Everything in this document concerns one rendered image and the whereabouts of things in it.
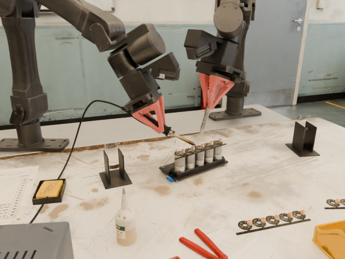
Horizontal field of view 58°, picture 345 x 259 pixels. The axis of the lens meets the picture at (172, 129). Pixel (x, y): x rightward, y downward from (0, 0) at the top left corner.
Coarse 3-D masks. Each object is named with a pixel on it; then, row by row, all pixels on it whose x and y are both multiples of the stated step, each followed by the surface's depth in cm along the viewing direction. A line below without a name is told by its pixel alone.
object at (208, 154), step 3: (207, 144) 74; (207, 147) 73; (207, 150) 73; (210, 150) 73; (213, 150) 74; (204, 153) 74; (207, 153) 74; (210, 153) 74; (213, 153) 74; (204, 156) 74; (207, 156) 74; (210, 156) 74; (213, 156) 75; (204, 159) 75; (207, 159) 74; (210, 159) 74; (207, 162) 74
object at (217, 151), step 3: (216, 147) 75; (219, 147) 75; (216, 150) 75; (219, 150) 75; (216, 153) 75; (219, 153) 75; (216, 156) 76; (219, 156) 76; (216, 159) 76; (219, 159) 76
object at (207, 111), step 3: (207, 105) 72; (207, 108) 72; (204, 111) 72; (207, 111) 72; (204, 114) 72; (207, 114) 72; (204, 117) 72; (207, 117) 72; (204, 120) 72; (204, 123) 72; (201, 126) 72; (204, 126) 72; (204, 129) 73
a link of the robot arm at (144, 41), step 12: (96, 24) 64; (144, 24) 63; (96, 36) 65; (108, 36) 65; (132, 36) 65; (144, 36) 63; (156, 36) 65; (108, 48) 67; (132, 48) 64; (144, 48) 63; (156, 48) 63; (144, 60) 65
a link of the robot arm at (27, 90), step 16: (32, 0) 75; (0, 16) 73; (16, 16) 72; (32, 16) 76; (16, 32) 74; (32, 32) 77; (16, 48) 76; (32, 48) 78; (16, 64) 77; (32, 64) 79; (16, 80) 79; (32, 80) 79; (16, 96) 80; (32, 96) 80; (32, 112) 81
